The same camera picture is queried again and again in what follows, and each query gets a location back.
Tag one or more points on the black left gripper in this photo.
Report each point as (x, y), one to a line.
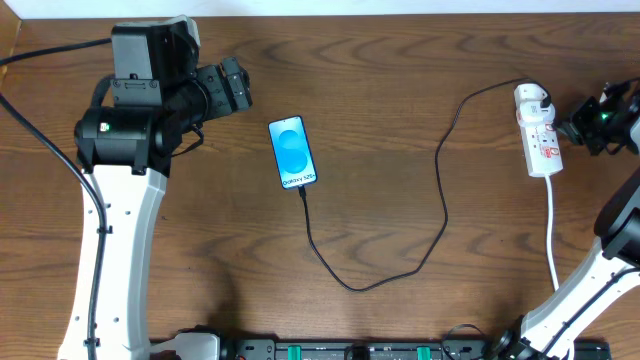
(220, 88)

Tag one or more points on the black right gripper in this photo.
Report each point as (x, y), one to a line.
(586, 125)

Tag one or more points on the white power strip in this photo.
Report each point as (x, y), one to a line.
(541, 150)

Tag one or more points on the blue Galaxy smartphone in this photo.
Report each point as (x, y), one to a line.
(295, 163)

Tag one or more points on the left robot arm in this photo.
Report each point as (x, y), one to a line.
(126, 142)

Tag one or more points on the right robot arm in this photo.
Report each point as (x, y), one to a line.
(611, 268)

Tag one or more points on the white USB charger plug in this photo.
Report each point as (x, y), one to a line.
(533, 105)

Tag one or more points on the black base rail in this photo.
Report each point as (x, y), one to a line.
(264, 349)

